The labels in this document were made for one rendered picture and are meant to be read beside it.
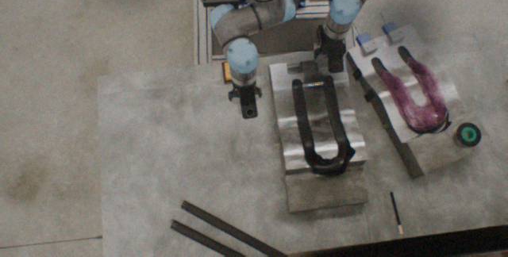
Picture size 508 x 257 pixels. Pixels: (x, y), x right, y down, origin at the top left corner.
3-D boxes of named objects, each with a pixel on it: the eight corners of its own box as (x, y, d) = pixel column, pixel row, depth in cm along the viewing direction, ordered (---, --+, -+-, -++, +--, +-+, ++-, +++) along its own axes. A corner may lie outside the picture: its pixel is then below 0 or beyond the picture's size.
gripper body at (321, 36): (337, 31, 142) (345, 13, 130) (342, 55, 140) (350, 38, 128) (314, 33, 142) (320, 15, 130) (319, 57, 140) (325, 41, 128)
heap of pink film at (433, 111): (372, 74, 152) (379, 65, 145) (416, 55, 154) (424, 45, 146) (409, 140, 146) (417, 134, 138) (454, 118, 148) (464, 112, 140)
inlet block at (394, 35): (371, 17, 161) (375, 10, 156) (383, 13, 162) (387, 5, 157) (389, 47, 158) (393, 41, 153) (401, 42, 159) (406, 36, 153)
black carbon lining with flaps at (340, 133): (288, 81, 150) (290, 70, 141) (334, 75, 151) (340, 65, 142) (304, 181, 141) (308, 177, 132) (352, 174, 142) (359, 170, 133)
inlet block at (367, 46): (346, 28, 160) (349, 21, 155) (358, 24, 161) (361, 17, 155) (363, 59, 157) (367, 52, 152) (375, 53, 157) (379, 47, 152)
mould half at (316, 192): (268, 74, 158) (270, 59, 145) (338, 66, 159) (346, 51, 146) (288, 212, 145) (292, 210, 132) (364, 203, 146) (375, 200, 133)
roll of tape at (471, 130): (447, 130, 141) (452, 128, 138) (467, 120, 142) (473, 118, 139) (459, 152, 139) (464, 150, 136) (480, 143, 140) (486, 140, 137)
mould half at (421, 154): (344, 55, 160) (352, 43, 150) (406, 30, 163) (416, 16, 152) (412, 179, 148) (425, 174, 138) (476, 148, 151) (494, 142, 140)
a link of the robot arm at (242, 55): (249, 30, 108) (263, 59, 106) (249, 48, 118) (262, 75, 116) (220, 41, 107) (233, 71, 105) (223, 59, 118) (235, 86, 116)
